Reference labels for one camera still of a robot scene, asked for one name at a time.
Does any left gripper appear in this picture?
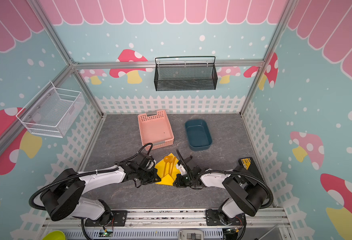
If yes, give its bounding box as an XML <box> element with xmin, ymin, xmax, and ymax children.
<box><xmin>136</xmin><ymin>167</ymin><xmax>162</xmax><ymax>186</ymax></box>

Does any yellow paper napkin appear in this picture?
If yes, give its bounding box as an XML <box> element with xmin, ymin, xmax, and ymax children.
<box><xmin>155</xmin><ymin>154</ymin><xmax>181</xmax><ymax>186</ymax></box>

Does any orange plastic knife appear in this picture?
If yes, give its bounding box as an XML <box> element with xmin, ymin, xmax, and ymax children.
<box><xmin>169</xmin><ymin>157</ymin><xmax>177</xmax><ymax>176</ymax></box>

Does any orange plastic spoon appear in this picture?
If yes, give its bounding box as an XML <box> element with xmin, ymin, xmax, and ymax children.
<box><xmin>163</xmin><ymin>156</ymin><xmax>172</xmax><ymax>177</ymax></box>

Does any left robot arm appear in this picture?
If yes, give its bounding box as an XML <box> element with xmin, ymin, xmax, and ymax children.
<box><xmin>28</xmin><ymin>143</ymin><xmax>161</xmax><ymax>227</ymax></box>

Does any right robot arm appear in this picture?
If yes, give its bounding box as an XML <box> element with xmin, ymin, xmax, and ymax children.
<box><xmin>173</xmin><ymin>150</ymin><xmax>274</xmax><ymax>226</ymax></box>

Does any dark teal plastic tray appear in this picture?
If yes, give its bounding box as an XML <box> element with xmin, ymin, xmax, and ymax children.
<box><xmin>185</xmin><ymin>119</ymin><xmax>213</xmax><ymax>152</ymax></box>

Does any pink perforated plastic basket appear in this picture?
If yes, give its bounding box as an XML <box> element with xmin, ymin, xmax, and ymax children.
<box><xmin>138</xmin><ymin>110</ymin><xmax>174</xmax><ymax>150</ymax></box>

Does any black yellow flat device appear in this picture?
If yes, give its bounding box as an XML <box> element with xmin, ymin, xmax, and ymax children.
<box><xmin>238</xmin><ymin>157</ymin><xmax>263</xmax><ymax>180</ymax></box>

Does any green round object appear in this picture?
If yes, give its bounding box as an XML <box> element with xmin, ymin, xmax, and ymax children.
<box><xmin>42</xmin><ymin>231</ymin><xmax>67</xmax><ymax>240</ymax></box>

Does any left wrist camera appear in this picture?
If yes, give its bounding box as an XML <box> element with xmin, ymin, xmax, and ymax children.
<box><xmin>138</xmin><ymin>153</ymin><xmax>156</xmax><ymax>171</ymax></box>

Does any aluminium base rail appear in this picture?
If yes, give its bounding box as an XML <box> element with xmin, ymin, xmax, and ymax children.
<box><xmin>37</xmin><ymin>208</ymin><xmax>295</xmax><ymax>240</ymax></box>

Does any black wire mesh wall basket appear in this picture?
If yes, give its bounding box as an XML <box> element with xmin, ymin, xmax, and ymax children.
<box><xmin>154</xmin><ymin>56</ymin><xmax>218</xmax><ymax>91</ymax></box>

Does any white wire mesh wall basket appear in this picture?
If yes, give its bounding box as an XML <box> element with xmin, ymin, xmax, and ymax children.
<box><xmin>16</xmin><ymin>82</ymin><xmax>86</xmax><ymax>138</ymax></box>

